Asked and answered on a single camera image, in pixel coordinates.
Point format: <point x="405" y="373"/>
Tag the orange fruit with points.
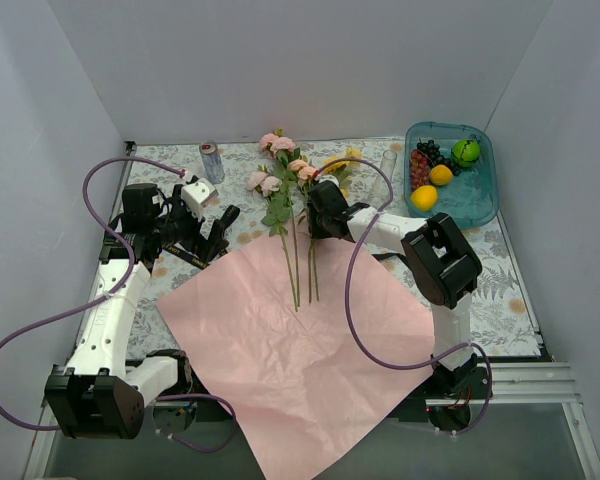
<point x="440" y="175"/>

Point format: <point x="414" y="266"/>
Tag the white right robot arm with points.
<point x="444" y="266"/>

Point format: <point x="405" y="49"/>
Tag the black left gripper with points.
<point x="200" y="235"/>

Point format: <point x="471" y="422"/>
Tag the pink and purple wrapping paper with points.
<point x="303" y="391"/>

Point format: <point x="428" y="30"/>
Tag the red grape bunch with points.
<point x="419" y="169"/>

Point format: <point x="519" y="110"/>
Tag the silver drink can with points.
<point x="212" y="162"/>

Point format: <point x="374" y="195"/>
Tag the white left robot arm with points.
<point x="100" y="393"/>

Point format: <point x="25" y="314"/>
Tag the floral tablecloth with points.
<point x="501" y="320"/>

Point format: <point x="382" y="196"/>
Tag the yellow flower stem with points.
<point x="342" y="167"/>

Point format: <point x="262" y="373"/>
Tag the teal plastic tray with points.
<point x="472" y="198"/>

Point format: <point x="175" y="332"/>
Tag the pale pink flower stem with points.
<point x="282" y="150"/>

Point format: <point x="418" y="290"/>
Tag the orange-pink flower stem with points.
<point x="305" y="175"/>

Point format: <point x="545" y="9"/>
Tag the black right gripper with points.
<point x="318" y="226"/>

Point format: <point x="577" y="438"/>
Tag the green ball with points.
<point x="466" y="153"/>

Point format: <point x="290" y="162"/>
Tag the light pink flower stem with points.
<point x="275" y="190"/>

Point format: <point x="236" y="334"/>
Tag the black ribbon gold lettering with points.
<point x="187" y="256"/>

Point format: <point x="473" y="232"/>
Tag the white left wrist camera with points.
<point x="196" y="195"/>

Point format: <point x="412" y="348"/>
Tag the clear glass vase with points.
<point x="380" y="191"/>

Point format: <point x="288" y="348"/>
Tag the black grape bunch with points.
<point x="435" y="157"/>

